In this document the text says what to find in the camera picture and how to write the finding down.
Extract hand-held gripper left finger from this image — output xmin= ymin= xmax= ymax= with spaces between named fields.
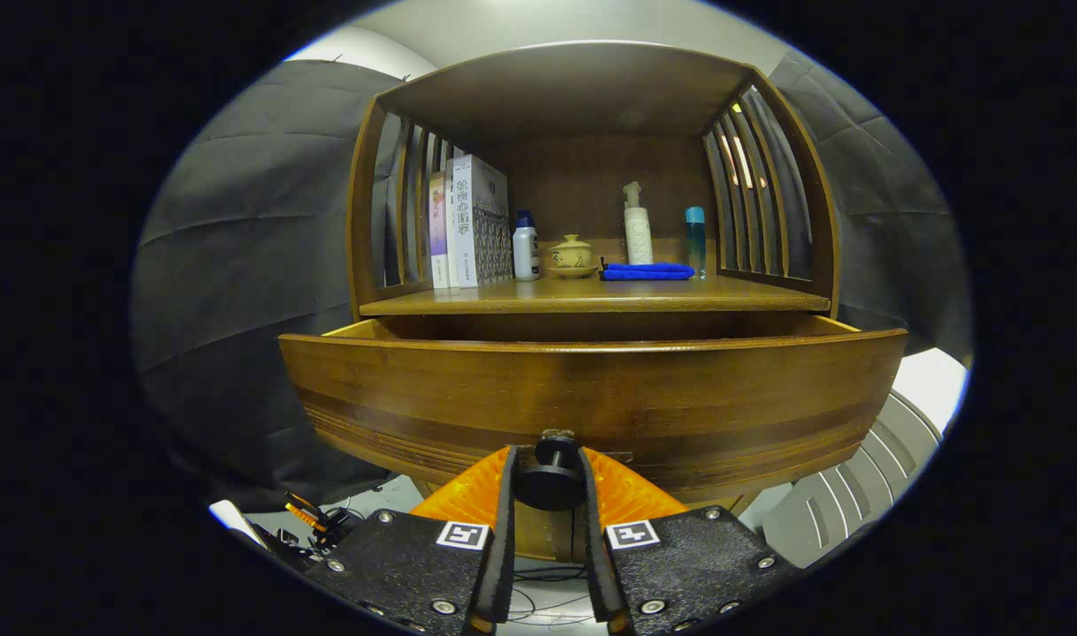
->
xmin=324 ymin=444 xmax=520 ymax=636

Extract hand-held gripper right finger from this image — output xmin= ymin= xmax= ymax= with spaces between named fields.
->
xmin=575 ymin=446 xmax=800 ymax=636

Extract black drawer knob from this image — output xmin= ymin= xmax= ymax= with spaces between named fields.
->
xmin=513 ymin=429 xmax=587 ymax=512

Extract brown wooden drawer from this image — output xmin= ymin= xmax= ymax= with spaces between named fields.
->
xmin=277 ymin=314 xmax=910 ymax=504

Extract wooden countertop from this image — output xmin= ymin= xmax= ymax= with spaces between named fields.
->
xmin=359 ymin=272 xmax=832 ymax=317

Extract brown wooden cabinet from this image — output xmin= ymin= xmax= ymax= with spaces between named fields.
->
xmin=345 ymin=40 xmax=842 ymax=566

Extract orange black tool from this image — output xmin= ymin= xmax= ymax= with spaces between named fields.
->
xmin=284 ymin=491 xmax=331 ymax=534

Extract blue folded cloth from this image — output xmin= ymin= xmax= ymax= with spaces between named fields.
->
xmin=599 ymin=261 xmax=696 ymax=282

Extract small white bottle blue cap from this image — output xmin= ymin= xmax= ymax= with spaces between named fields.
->
xmin=512 ymin=209 xmax=541 ymax=282

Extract beige lidded teacup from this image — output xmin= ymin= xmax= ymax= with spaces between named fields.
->
xmin=545 ymin=233 xmax=601 ymax=280

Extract pink purple book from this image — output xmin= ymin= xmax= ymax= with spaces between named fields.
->
xmin=428 ymin=170 xmax=451 ymax=290

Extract white pump bottle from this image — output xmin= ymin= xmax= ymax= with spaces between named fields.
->
xmin=622 ymin=181 xmax=655 ymax=266

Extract white patterned book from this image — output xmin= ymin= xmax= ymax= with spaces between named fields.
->
xmin=446 ymin=154 xmax=514 ymax=289

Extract clear blue bottle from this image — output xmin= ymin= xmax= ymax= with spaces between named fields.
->
xmin=685 ymin=206 xmax=708 ymax=280

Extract dark floor cables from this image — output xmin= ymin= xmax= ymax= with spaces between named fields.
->
xmin=494 ymin=565 xmax=610 ymax=628

